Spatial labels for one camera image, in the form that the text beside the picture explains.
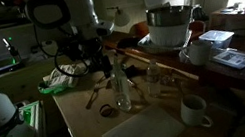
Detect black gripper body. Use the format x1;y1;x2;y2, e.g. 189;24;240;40
63;30;110;76

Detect clear glass pump bottle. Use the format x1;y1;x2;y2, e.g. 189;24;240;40
105;51;135;114

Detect crumpled white cloth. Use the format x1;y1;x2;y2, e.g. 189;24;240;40
34;60;90;97

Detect long wooden stick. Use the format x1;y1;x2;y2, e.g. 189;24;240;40
102;25;201;97

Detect white ribbed bowl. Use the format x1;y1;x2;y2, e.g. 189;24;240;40
147;18;195;51

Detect black stand with green light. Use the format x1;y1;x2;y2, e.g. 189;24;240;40
0;34;24;68

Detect white paper towel sheet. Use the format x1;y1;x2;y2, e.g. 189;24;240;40
97;99;188;137

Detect stainless steel mixing bowl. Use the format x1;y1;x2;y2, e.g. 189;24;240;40
144;0;197;31

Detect large white mug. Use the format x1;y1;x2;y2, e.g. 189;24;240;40
180;38;217;70

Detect orange chair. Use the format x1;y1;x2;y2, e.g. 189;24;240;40
186;17;209;41

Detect clear plastic lidded container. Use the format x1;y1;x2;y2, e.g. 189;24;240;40
197;26;237;54

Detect flat printed booklet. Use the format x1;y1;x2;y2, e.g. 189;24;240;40
211;45;245;74

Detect wooden desk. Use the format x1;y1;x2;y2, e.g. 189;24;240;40
206;3;245;50

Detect black ring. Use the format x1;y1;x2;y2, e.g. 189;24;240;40
98;102;117;119

